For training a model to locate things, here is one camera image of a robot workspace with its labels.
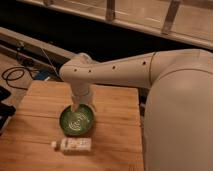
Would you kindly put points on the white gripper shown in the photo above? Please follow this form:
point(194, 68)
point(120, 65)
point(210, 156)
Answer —
point(81, 94)

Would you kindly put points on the white plastic bottle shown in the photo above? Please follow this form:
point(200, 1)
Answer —
point(68, 145)

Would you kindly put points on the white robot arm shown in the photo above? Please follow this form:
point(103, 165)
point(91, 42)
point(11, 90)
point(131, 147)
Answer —
point(178, 122)

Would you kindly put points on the green ceramic bowl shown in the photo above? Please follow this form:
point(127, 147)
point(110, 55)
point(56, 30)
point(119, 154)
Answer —
point(76, 123)

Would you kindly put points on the blue object on floor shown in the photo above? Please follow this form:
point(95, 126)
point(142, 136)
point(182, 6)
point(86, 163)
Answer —
point(42, 75)

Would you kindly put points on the black equipment at left edge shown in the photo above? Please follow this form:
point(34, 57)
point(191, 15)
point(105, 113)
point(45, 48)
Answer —
point(6, 111)

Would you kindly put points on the metal rail beam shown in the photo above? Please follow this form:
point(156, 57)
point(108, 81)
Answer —
point(57, 55)

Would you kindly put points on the window frame with posts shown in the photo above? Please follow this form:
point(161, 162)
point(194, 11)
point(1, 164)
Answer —
point(187, 21)

